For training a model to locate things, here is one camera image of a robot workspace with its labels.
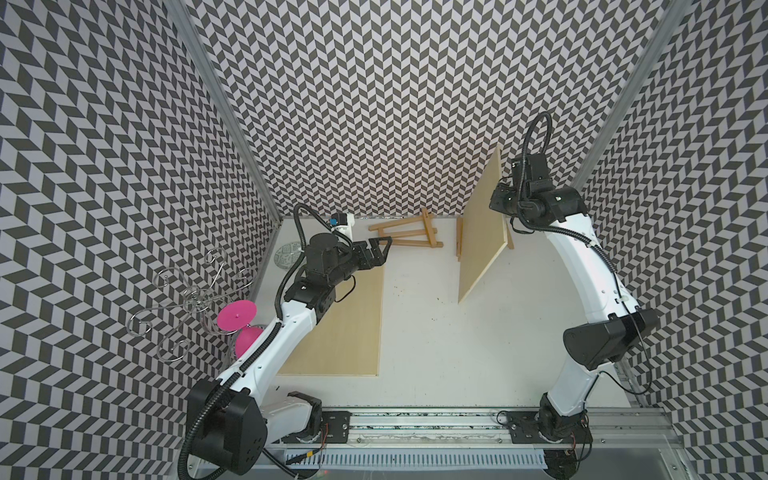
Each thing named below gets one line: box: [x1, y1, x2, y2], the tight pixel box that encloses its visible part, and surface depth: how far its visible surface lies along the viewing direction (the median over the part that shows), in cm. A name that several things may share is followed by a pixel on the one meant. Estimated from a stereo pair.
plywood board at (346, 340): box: [277, 265, 384, 376], surface depth 87 cm
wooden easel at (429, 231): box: [368, 208, 444, 248], surface depth 112 cm
